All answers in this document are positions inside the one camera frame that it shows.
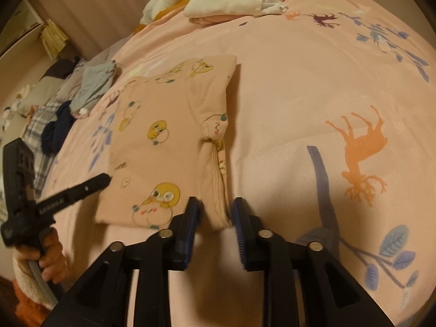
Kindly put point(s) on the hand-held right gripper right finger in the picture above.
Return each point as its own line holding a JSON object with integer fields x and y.
{"x": 238, "y": 235}

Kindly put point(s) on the person's left hand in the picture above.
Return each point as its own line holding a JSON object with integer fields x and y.
{"x": 52, "y": 255}

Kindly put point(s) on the white cabinet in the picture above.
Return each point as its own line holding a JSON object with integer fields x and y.
{"x": 24, "y": 30}

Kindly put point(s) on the pink animal print bedsheet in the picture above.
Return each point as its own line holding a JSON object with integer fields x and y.
{"x": 289, "y": 109}

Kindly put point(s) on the white and orange fluffy cloth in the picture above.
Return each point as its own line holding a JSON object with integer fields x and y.
{"x": 163, "y": 0}

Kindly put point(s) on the dark brown cloth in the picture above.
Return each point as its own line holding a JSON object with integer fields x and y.
{"x": 63, "y": 68}

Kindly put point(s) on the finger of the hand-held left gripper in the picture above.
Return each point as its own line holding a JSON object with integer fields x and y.
{"x": 88, "y": 187}

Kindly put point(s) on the yellow striped cloth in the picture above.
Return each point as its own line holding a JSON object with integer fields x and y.
{"x": 54, "y": 39}

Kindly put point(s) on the person's left forearm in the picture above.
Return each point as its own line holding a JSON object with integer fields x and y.
{"x": 20, "y": 276}

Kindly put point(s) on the pink folded cloth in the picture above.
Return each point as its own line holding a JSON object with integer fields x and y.
{"x": 211, "y": 20}

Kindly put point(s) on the plaid cloth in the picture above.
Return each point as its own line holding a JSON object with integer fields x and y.
{"x": 37, "y": 122}

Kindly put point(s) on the beige curtain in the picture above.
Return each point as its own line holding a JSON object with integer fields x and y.
{"x": 95, "y": 6}

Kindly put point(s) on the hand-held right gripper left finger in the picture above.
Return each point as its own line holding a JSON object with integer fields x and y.
{"x": 192, "y": 231}

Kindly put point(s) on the grey-blue garment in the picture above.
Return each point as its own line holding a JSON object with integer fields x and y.
{"x": 92, "y": 85}

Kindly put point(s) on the mauve cloth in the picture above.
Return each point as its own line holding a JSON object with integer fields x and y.
{"x": 68, "y": 87}

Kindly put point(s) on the navy cloth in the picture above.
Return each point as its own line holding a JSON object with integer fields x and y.
{"x": 56, "y": 126}

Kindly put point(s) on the white crumpled cloth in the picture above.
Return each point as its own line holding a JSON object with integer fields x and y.
{"x": 10, "y": 114}

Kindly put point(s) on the pink cartoon print garment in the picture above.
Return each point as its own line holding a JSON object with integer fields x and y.
{"x": 160, "y": 156}

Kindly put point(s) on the beige pillow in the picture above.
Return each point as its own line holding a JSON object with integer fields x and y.
{"x": 37, "y": 92}

